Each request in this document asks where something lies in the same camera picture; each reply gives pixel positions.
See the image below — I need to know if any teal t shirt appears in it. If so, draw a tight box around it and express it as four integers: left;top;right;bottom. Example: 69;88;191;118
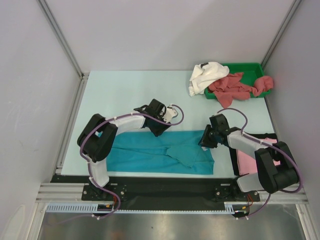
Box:
106;130;215;175

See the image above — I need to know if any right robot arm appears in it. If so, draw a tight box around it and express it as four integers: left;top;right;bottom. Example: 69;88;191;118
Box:
198;114;302;201

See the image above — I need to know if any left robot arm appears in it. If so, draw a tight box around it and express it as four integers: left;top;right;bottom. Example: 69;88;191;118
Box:
77;99;170;200

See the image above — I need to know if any black tray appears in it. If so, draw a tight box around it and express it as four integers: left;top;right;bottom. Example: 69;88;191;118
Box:
229;133;278;176

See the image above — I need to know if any folded pink t shirt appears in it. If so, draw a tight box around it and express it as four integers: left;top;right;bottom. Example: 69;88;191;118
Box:
236;137;281;175

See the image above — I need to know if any red t shirt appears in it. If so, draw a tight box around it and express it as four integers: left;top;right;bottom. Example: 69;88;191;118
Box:
208;72;274;109

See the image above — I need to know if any white t shirt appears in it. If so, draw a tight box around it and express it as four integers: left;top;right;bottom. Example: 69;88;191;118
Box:
188;61;230;97

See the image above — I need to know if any green plastic bin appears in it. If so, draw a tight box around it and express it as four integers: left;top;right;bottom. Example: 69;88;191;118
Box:
204;62;272;100

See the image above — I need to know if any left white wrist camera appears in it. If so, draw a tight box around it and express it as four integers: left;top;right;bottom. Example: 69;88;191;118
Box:
162;105;178;123

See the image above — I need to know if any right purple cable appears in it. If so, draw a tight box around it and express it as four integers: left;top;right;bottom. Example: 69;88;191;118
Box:
215;107;304;221

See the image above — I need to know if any purple cable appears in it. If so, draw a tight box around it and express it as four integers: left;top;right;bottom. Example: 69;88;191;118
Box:
215;107;304;221
79;103;186;222

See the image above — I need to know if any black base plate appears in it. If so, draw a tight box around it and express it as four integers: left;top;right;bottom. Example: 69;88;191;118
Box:
51;175;260;206

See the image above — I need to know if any slotted cable duct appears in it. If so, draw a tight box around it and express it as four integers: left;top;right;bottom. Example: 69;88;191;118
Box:
46;202;248;215

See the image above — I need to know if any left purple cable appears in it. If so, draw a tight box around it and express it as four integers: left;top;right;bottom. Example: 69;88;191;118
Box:
79;103;186;222

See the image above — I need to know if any left aluminium corner post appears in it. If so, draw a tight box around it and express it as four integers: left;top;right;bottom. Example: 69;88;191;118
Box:
36;0;85;77

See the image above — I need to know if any aluminium corner post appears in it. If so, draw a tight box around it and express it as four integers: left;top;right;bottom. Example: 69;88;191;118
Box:
260;0;304;70
36;0;85;77

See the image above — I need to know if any right aluminium corner post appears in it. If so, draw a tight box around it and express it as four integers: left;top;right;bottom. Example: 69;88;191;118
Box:
260;0;304;70

